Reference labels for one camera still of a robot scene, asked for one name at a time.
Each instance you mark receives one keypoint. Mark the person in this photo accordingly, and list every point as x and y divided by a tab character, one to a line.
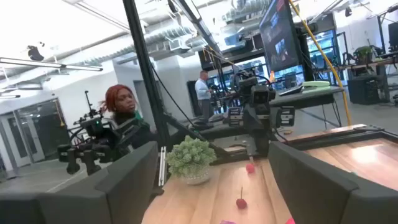
203	90
121	99

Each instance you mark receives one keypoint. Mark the glass double door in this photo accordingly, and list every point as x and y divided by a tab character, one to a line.
40	130

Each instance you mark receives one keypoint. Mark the hanging linear lamp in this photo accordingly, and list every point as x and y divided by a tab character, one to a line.
46	63

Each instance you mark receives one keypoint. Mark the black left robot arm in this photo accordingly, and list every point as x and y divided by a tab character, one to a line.
259	143

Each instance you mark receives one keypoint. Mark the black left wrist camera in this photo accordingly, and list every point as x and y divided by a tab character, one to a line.
263	94

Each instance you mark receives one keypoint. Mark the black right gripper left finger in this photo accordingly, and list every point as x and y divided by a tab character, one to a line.
124	186

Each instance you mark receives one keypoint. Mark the red toy cherry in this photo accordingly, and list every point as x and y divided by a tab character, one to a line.
241	203
250	168

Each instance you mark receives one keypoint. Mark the black background robot arm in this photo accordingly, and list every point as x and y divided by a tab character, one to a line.
93	146

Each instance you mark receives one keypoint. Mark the green potted plant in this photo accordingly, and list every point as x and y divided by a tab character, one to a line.
189	155

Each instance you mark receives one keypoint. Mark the black office desk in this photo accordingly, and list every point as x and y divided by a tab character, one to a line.
304	99

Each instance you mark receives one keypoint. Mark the silver metal bracket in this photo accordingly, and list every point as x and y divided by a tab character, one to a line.
162	168

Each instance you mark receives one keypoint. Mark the black ceiling-hung device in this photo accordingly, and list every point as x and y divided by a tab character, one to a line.
35	53

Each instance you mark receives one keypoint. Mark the mint green stapler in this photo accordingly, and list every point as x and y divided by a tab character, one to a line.
315	85

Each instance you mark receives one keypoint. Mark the black computer monitor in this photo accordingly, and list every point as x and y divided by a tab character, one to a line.
280	37

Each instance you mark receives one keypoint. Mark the black cabinet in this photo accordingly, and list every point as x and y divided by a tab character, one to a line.
363	90

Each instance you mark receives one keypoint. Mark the red toy strawberry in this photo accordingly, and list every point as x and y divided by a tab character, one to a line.
290	221

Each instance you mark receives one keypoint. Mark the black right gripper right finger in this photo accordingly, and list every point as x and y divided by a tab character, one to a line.
311	193

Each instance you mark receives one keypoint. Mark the black aluminium table frame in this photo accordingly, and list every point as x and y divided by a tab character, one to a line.
146	62

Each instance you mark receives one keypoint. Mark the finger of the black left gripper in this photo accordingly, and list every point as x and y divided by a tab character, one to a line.
235	117
286	116

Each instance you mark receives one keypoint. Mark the green background plant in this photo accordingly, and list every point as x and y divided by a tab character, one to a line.
363	53

